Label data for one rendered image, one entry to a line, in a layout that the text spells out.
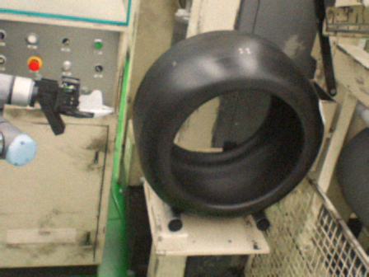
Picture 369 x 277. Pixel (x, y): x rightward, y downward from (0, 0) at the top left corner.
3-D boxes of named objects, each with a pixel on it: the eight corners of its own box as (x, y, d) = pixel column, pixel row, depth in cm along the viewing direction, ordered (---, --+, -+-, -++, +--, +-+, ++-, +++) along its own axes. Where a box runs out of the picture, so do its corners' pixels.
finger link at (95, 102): (116, 101, 132) (81, 96, 128) (111, 120, 134) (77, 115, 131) (115, 96, 134) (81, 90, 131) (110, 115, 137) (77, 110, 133)
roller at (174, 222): (152, 166, 176) (154, 155, 174) (165, 166, 177) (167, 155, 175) (166, 232, 145) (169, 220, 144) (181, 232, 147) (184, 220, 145)
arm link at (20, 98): (10, 110, 125) (13, 96, 132) (29, 113, 127) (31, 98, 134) (14, 84, 122) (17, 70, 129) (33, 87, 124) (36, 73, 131)
